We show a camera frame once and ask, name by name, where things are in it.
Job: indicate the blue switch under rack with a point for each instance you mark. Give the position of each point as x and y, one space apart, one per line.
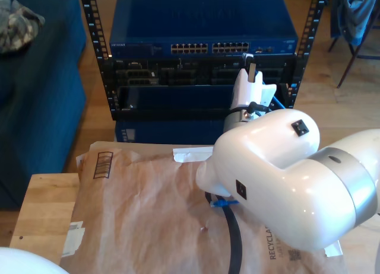
178 131

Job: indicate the blue network switch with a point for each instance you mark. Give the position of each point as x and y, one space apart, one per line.
202 19

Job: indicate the blue sofa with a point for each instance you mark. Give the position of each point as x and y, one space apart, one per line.
38 108

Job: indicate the grey-blue jacket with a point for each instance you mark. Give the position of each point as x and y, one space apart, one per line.
353 13

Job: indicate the dark metal chair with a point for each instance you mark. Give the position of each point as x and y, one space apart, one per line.
353 57

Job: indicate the black rack server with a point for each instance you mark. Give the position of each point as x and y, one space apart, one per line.
178 75

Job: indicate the black rack tray blue panel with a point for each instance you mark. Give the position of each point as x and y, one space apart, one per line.
178 112

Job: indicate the black rack frame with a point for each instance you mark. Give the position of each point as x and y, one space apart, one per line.
107 78

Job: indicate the camouflage cloth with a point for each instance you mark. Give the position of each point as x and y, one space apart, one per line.
17 28

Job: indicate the brown paper mailer black print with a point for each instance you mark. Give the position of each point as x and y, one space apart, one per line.
133 226

